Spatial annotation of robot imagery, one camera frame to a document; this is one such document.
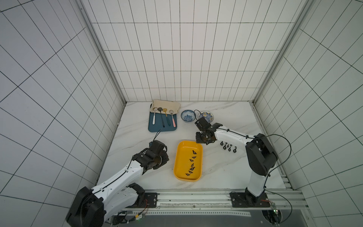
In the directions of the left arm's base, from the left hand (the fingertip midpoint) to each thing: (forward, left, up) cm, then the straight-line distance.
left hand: (165, 161), depth 82 cm
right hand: (+15, -18, -1) cm, 23 cm away
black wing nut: (-3, -31, +27) cm, 42 cm away
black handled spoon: (+45, +9, -4) cm, 46 cm away
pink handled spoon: (+41, 0, -3) cm, 41 cm away
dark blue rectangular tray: (+32, +9, -5) cm, 34 cm away
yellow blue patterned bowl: (+37, -30, -1) cm, 47 cm away
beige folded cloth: (+50, +9, -4) cm, 51 cm away
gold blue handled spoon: (+44, +5, -4) cm, 44 cm away
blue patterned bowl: (+38, -14, -4) cm, 41 cm away
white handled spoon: (+44, +13, -3) cm, 46 cm away
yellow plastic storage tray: (+2, -14, -5) cm, 15 cm away
